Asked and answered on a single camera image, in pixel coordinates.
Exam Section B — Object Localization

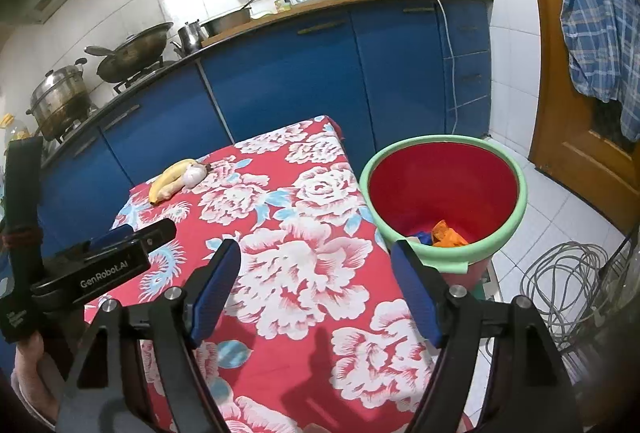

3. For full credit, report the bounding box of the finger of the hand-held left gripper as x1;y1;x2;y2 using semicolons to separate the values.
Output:
90;225;135;250
132;218;177;256

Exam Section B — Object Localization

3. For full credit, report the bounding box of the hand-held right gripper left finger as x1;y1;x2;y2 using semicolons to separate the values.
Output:
56;238;242;433

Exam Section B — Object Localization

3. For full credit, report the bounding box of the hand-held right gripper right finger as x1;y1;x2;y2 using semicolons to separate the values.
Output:
390;239;583;433

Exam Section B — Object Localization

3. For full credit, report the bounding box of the orange plastic bag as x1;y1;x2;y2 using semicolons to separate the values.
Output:
430;219;471;248

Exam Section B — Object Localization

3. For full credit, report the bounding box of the red bucket with green rim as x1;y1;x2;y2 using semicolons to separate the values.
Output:
359;136;529;291

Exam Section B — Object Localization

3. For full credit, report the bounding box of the person's left hand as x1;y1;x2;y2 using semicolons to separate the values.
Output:
10;330;62;425

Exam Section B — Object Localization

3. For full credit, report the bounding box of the yellow banana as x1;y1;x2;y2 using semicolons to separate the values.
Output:
148;158;208;205

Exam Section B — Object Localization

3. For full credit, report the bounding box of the ginger root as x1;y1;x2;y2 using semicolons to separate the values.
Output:
180;163;210;186

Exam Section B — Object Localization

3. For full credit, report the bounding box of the red floral tablecloth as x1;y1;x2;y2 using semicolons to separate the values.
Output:
82;114;473;433

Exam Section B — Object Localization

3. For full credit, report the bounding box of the steel steamer pot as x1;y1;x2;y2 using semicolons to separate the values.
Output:
26;58;93;141

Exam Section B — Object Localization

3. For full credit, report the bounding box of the yellow cooking oil bottle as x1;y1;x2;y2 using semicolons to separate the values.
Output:
0;113;31;149

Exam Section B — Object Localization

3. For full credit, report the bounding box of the gas stove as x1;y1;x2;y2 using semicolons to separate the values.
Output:
112;58;171;94

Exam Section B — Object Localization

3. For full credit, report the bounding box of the dark wok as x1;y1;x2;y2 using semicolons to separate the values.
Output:
84;22;175;83

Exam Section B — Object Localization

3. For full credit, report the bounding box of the small steel kettle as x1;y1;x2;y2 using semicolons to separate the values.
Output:
172;19;206;56

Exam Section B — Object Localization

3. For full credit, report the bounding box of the blue kitchen base cabinet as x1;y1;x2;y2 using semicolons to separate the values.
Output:
0;0;495;264

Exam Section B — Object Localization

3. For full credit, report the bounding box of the wooden door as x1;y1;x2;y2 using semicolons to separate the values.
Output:
515;0;640;234

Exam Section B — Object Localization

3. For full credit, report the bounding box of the blue plaid shirt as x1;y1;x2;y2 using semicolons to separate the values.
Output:
547;0;640;141

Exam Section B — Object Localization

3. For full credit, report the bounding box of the grey coiled cable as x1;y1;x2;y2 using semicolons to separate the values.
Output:
520;243;626;349

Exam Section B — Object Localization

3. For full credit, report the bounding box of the white power cable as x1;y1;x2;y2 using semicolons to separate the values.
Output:
417;0;460;136

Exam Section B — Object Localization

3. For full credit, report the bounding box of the metal pan with long handle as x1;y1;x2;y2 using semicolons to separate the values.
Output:
200;0;280;38

